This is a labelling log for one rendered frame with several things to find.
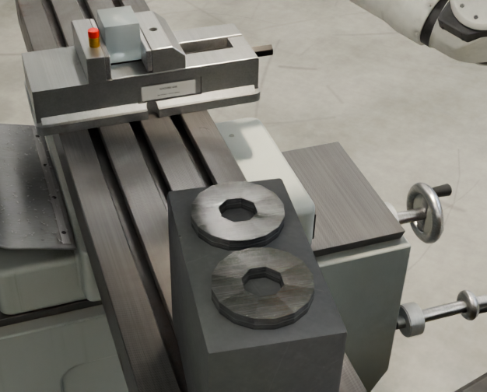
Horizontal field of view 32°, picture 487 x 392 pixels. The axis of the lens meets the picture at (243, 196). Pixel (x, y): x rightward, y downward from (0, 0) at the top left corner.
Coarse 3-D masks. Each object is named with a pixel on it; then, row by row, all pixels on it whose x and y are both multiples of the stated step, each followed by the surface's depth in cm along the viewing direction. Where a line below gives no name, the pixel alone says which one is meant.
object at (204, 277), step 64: (192, 192) 86; (256, 192) 84; (192, 256) 78; (256, 256) 77; (192, 320) 77; (256, 320) 71; (320, 320) 72; (192, 384) 84; (256, 384) 73; (320, 384) 75
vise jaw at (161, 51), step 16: (144, 16) 133; (160, 16) 135; (144, 32) 129; (160, 32) 129; (144, 48) 125; (160, 48) 125; (176, 48) 126; (144, 64) 128; (160, 64) 126; (176, 64) 127
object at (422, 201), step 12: (408, 192) 164; (420, 192) 159; (432, 192) 157; (444, 192) 158; (408, 204) 165; (420, 204) 162; (432, 204) 156; (396, 216) 156; (408, 216) 159; (420, 216) 160; (432, 216) 156; (420, 228) 163; (432, 228) 157; (432, 240) 159
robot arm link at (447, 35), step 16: (352, 0) 107; (368, 0) 104; (384, 0) 103; (400, 0) 102; (416, 0) 101; (432, 0) 100; (448, 0) 99; (384, 16) 104; (400, 16) 102; (416, 16) 101; (432, 16) 100; (448, 16) 97; (400, 32) 104; (416, 32) 102; (432, 32) 101; (448, 32) 99; (464, 32) 96; (480, 32) 96; (448, 48) 101; (464, 48) 99; (480, 48) 100
